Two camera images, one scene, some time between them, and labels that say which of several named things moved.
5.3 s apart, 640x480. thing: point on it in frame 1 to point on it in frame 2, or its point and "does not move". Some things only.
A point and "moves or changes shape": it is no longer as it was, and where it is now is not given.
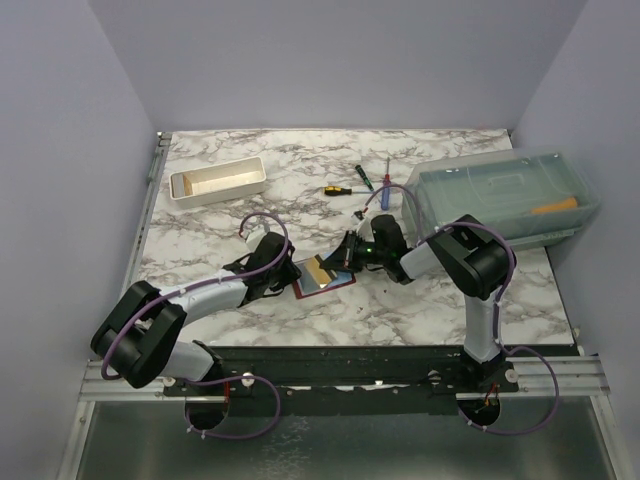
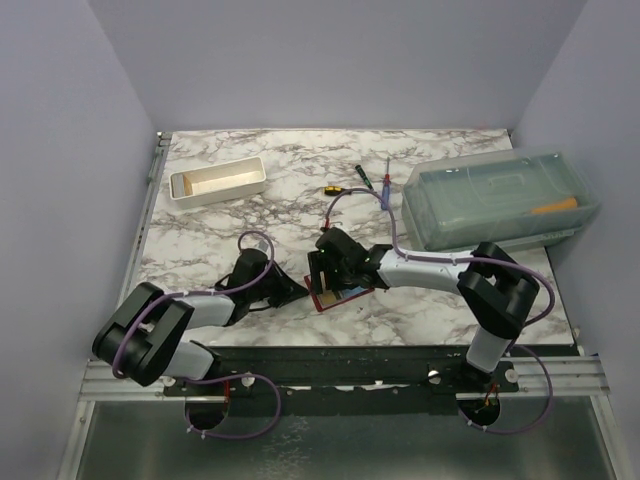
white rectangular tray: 217,182 does not move
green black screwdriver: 365,179 does not move
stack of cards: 188,187 does not move
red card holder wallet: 306,286 moves or changes shape
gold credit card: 317,273 moves or changes shape
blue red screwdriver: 385,192 does not move
